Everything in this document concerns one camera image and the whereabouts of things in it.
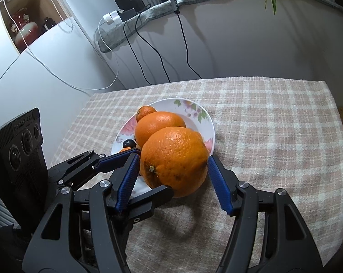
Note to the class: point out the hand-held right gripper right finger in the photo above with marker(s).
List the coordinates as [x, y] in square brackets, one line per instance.
[219, 184]

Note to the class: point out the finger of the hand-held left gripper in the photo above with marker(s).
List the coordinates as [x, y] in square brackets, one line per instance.
[111, 160]
[151, 202]

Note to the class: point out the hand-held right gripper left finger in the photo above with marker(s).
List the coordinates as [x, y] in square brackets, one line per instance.
[128, 184]

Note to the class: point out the tiny orange kumquat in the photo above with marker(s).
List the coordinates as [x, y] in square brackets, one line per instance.
[126, 149]

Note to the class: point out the dark grape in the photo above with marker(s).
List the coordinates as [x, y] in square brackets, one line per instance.
[128, 143]

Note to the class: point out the large rough-skinned orange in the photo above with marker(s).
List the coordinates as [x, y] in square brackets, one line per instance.
[177, 159]

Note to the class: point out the small light orange mandarin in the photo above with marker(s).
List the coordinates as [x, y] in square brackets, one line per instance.
[145, 112]

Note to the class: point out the white floral plate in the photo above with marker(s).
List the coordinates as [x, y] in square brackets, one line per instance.
[165, 103]

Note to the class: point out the large smooth orange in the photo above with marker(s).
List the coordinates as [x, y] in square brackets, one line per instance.
[157, 125]

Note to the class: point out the pink checked blanket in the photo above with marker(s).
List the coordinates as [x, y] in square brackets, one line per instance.
[273, 148]

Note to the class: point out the red and white vase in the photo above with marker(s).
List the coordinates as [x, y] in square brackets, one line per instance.
[25, 32]

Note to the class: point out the grey sill cloth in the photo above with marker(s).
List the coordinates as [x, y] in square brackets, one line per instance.
[114, 38]

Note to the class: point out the small black object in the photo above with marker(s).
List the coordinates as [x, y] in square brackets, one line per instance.
[48, 24]

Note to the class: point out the white charger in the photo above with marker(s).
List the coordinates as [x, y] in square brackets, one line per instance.
[111, 17]

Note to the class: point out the black power adapter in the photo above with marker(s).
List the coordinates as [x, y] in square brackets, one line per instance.
[128, 14]

